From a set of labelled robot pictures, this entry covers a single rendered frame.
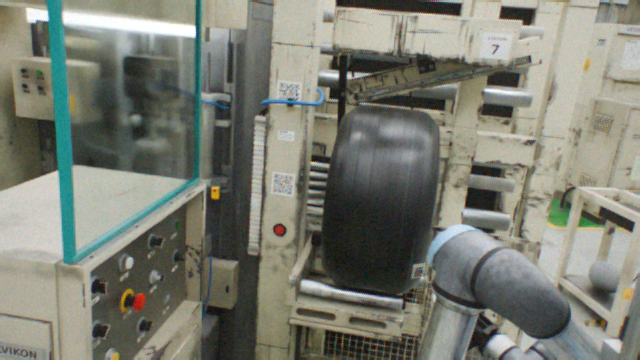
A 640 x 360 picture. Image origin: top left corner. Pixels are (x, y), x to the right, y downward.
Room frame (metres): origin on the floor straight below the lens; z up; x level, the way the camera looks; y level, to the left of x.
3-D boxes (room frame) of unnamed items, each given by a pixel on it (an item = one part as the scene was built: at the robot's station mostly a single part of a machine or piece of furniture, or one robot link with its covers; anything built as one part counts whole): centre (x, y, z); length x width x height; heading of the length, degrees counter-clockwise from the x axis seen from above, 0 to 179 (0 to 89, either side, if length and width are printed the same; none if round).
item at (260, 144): (1.60, 0.20, 1.19); 0.05 x 0.04 x 0.48; 172
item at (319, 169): (2.01, 0.02, 1.05); 0.20 x 0.15 x 0.30; 82
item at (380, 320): (1.46, -0.12, 0.83); 0.36 x 0.09 x 0.06; 82
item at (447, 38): (1.88, -0.31, 1.71); 0.61 x 0.25 x 0.15; 82
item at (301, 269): (1.63, 0.04, 0.90); 0.40 x 0.03 x 0.10; 172
